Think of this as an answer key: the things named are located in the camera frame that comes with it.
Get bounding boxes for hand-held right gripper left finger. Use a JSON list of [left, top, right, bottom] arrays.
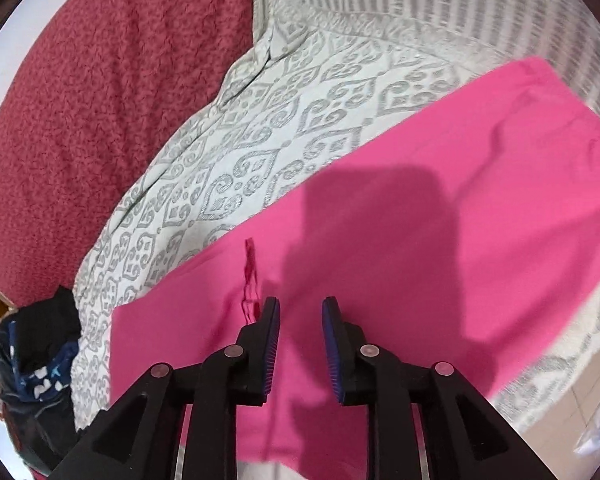
[[47, 296, 282, 480]]

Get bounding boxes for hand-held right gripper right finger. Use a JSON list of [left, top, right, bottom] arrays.
[[321, 296, 531, 480]]

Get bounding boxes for pink pants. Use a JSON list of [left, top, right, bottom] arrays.
[[111, 57, 600, 476]]

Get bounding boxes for grey white patterned bedspread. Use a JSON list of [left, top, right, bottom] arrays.
[[72, 0, 600, 431]]

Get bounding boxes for black cloth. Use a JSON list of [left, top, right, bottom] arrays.
[[12, 285, 83, 361]]

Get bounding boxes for pile of dark clothes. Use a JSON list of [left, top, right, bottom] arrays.
[[0, 325, 81, 471]]

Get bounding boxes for white crumpled paper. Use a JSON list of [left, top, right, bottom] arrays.
[[572, 395, 600, 456]]

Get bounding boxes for red patterned cushion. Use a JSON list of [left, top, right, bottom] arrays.
[[0, 0, 261, 308]]

